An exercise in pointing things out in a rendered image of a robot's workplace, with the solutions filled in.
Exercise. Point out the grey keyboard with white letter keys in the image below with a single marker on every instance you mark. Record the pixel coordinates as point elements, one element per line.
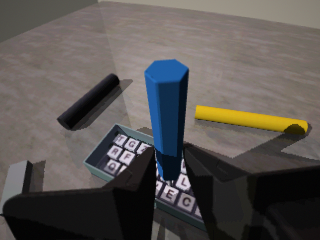
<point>119,147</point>

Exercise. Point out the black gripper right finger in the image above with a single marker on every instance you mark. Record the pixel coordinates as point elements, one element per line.
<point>232,202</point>

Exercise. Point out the dark grey cylinder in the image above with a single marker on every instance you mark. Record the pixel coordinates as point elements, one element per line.
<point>87,102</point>

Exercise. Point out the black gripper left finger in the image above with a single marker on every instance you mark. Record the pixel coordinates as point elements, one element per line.
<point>121,210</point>

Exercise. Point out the blue stylus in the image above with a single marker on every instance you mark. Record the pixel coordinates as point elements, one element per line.
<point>167,87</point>

